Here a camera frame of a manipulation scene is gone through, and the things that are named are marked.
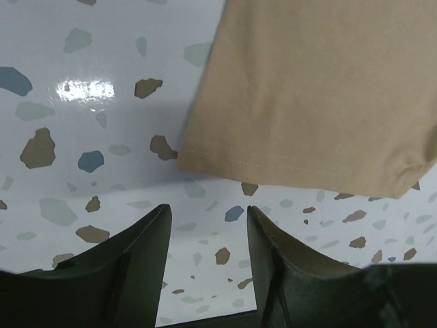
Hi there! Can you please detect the beige t shirt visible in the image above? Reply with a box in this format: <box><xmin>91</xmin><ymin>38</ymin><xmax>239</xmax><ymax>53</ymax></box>
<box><xmin>178</xmin><ymin>0</ymin><xmax>436</xmax><ymax>199</ymax></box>

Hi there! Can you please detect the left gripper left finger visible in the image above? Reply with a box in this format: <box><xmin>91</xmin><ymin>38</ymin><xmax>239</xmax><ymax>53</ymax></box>
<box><xmin>1</xmin><ymin>204</ymin><xmax>172</xmax><ymax>327</ymax></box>

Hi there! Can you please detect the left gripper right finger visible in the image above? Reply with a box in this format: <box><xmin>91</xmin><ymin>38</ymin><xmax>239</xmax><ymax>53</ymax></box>
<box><xmin>246</xmin><ymin>206</ymin><xmax>436</xmax><ymax>327</ymax></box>

